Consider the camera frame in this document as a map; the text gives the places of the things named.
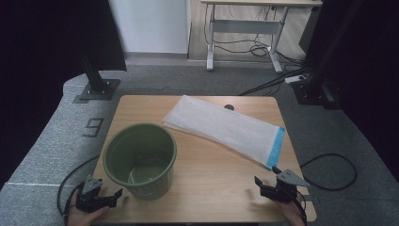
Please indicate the green plastic bin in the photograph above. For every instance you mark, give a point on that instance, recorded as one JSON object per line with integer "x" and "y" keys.
{"x": 156, "y": 185}

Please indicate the person's right hand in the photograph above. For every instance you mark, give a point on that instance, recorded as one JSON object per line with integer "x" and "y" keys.
{"x": 293, "y": 213}

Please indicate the person's left hand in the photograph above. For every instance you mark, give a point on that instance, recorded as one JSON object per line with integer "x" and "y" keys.
{"x": 80, "y": 218}

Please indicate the black curtain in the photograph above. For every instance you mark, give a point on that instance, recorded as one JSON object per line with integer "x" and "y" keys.
{"x": 376, "y": 78}
{"x": 40, "y": 47}

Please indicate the white metal frame desk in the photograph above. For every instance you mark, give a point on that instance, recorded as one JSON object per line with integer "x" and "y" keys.
{"x": 244, "y": 26}

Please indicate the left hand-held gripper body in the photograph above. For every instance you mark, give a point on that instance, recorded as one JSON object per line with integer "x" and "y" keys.
{"x": 89, "y": 201}

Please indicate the black metal stand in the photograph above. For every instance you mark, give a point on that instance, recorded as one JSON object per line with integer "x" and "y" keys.
{"x": 313, "y": 91}
{"x": 97, "y": 84}

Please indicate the dark grey panel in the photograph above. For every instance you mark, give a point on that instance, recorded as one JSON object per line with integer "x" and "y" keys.
{"x": 309, "y": 31}

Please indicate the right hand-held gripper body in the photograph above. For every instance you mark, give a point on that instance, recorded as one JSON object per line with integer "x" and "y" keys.
{"x": 284, "y": 190}

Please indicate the white bag with blue band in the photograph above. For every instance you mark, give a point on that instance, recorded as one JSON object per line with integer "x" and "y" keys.
{"x": 219, "y": 125}

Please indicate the white power strip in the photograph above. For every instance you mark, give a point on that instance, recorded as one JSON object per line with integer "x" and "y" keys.
{"x": 295, "y": 79}

